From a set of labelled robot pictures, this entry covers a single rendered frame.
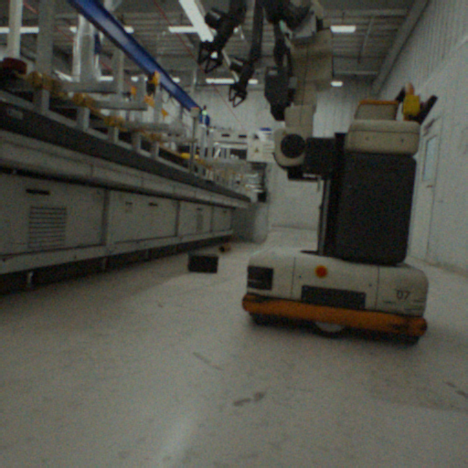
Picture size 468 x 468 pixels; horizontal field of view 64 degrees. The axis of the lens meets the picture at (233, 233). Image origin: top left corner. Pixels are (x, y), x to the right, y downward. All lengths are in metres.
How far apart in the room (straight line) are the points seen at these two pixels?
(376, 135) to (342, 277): 0.53
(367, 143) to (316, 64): 0.46
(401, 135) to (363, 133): 0.13
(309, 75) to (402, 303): 0.99
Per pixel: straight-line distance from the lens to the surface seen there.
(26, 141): 1.49
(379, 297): 1.46
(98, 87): 1.48
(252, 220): 6.17
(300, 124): 1.66
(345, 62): 11.95
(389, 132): 1.51
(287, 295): 1.44
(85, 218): 2.23
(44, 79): 1.54
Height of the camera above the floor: 0.42
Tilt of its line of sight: 3 degrees down
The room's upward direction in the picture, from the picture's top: 5 degrees clockwise
